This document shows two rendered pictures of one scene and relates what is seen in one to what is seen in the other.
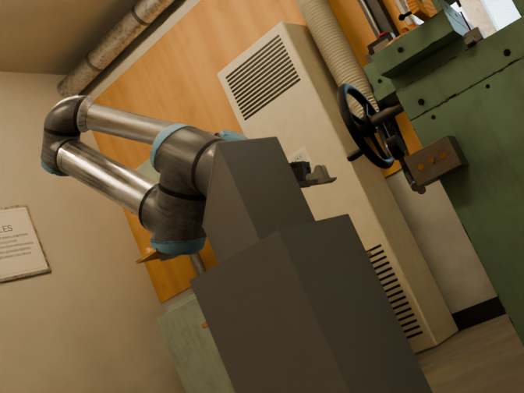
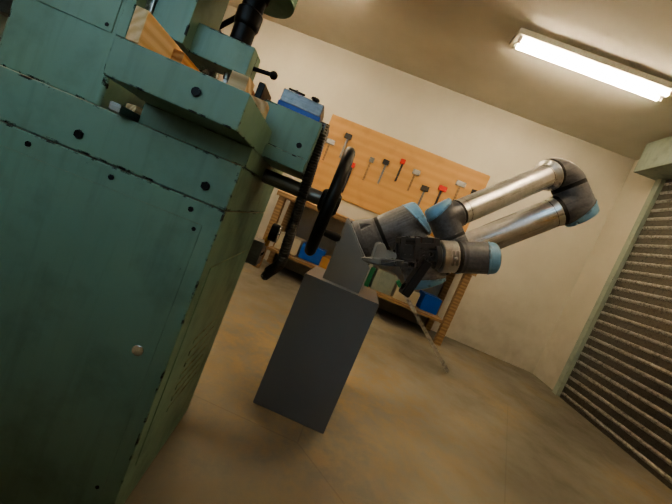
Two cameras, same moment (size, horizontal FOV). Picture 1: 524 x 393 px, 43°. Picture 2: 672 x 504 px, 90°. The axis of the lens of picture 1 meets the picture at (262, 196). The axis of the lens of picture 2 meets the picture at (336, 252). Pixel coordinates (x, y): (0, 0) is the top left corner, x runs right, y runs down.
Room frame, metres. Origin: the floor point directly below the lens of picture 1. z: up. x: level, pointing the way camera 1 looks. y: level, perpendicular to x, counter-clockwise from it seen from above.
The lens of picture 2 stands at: (2.72, -0.78, 0.77)
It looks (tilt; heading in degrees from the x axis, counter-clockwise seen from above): 5 degrees down; 147
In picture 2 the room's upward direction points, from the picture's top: 22 degrees clockwise
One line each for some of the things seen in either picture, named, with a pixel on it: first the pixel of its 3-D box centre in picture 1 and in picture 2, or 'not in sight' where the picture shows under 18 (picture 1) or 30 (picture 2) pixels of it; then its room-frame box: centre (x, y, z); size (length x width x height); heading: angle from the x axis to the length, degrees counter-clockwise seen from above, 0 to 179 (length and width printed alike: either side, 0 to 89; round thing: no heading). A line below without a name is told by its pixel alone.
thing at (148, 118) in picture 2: (447, 74); (225, 154); (1.83, -0.62, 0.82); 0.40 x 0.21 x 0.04; 152
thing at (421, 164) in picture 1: (435, 161); (245, 246); (1.64, -0.43, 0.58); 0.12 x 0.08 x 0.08; 62
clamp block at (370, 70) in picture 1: (395, 71); (289, 137); (1.92, -0.52, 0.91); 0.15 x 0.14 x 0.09; 152
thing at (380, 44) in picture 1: (384, 51); (301, 109); (1.91, -0.51, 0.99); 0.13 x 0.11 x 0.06; 152
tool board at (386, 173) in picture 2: not in sight; (395, 180); (-0.51, 1.68, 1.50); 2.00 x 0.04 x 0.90; 54
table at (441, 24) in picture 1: (427, 69); (249, 141); (1.88, -0.59, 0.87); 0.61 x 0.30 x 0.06; 152
